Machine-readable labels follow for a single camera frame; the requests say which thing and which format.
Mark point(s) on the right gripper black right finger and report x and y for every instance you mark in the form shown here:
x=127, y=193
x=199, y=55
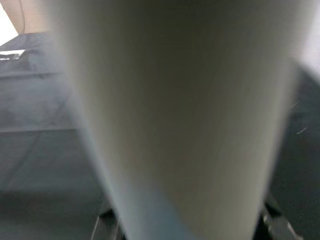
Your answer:
x=275, y=225

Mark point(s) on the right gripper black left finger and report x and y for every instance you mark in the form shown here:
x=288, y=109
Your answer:
x=108, y=227

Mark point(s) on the white plastic table leg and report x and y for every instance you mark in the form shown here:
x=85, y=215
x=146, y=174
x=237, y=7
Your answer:
x=175, y=100

